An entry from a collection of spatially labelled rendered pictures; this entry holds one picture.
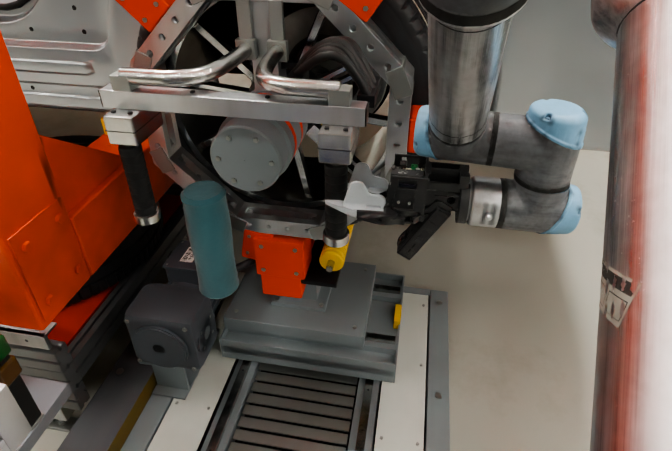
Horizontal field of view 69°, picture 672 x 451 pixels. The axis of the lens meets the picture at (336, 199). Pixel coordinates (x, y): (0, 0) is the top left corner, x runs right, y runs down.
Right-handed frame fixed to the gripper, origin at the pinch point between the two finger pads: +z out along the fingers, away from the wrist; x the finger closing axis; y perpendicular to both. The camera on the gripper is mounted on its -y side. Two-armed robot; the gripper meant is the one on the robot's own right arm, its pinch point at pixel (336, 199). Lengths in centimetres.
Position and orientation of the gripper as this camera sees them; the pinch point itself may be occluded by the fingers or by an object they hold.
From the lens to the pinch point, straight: 77.7
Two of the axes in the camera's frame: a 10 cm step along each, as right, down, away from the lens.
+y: 0.0, -8.4, -5.5
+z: -9.8, -1.0, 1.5
